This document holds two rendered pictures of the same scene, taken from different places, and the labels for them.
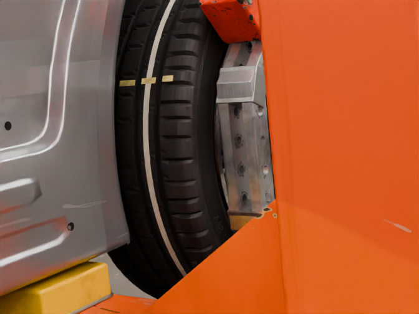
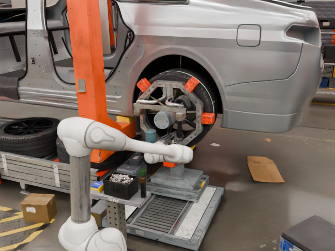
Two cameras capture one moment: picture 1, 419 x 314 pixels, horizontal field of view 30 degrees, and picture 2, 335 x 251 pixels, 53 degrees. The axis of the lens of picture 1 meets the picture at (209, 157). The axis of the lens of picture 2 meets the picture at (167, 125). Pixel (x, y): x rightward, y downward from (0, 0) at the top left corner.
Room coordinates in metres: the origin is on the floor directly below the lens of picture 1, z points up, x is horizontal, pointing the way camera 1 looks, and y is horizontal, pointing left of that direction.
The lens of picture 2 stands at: (0.78, -2.73, 1.69)
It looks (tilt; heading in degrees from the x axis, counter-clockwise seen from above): 20 degrees down; 77
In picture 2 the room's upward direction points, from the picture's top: 1 degrees counter-clockwise
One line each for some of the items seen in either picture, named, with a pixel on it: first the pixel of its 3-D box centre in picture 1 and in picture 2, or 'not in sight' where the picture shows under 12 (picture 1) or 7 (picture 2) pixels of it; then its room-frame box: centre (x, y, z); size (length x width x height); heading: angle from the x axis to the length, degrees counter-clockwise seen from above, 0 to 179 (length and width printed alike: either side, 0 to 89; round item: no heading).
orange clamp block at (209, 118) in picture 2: not in sight; (208, 118); (1.63, -0.37, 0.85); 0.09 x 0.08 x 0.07; 145
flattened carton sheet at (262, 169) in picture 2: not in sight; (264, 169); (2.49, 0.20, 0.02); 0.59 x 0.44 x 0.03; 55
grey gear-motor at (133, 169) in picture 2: not in sight; (136, 176); (1.09, -0.05, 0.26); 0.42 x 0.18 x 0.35; 55
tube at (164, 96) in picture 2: not in sight; (151, 95); (1.22, -0.24, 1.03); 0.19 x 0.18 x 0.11; 55
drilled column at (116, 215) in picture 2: not in sight; (116, 219); (0.87, -0.60, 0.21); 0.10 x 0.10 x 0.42; 55
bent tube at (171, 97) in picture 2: not in sight; (175, 97); (1.38, -0.36, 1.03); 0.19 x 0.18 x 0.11; 55
